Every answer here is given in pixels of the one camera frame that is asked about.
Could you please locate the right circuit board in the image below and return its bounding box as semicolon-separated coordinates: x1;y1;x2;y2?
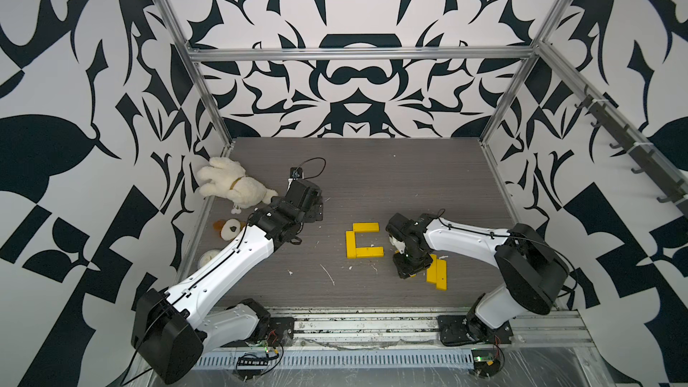
469;349;503;379

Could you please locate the yellow block bar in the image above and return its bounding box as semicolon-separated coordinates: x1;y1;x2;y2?
352;222;380;233
356;247;384;258

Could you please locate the brown white small plush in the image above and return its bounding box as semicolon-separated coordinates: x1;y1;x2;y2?
212;218;245;242

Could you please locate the yellow block top bar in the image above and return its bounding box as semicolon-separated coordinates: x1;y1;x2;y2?
352;222;380;233

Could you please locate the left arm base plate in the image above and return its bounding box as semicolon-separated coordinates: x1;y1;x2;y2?
251;317;296;348

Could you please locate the circuit board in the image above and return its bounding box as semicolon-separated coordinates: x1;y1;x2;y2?
234;354;278;381
469;349;503;379

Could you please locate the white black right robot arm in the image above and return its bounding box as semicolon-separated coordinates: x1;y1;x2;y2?
385;213;571;347

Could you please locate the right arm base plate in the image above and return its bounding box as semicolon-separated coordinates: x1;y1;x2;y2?
437;314;512;347

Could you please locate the yellow block spare right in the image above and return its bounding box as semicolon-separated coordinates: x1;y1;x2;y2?
435;259;448;291

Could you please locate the white plush toy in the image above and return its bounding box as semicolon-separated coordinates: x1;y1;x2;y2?
196;157;278;214

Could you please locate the yellow block spare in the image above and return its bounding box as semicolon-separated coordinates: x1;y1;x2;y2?
426;254;437;284
435;259;448;291

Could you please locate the yellow block spare left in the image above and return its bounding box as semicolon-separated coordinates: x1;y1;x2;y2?
426;254;437;284

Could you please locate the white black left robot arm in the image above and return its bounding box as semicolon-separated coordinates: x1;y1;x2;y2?
131;179;324;384

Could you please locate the left circuit board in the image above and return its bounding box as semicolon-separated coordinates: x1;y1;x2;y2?
234;354;278;381

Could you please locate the black wall hook rack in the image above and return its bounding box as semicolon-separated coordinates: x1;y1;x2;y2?
576;85;687;217

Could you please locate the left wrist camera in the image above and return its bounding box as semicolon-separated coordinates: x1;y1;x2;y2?
290;167;304;180

